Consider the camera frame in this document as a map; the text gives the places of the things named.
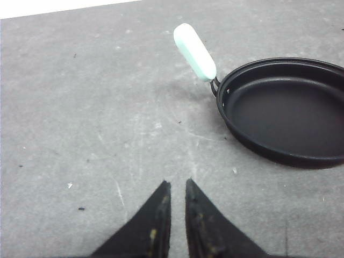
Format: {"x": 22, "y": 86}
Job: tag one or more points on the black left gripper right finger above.
{"x": 209, "y": 233}

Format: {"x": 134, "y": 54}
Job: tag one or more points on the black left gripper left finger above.
{"x": 147, "y": 233}

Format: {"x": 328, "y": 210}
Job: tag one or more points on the black pan with mint handle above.
{"x": 286, "y": 109}

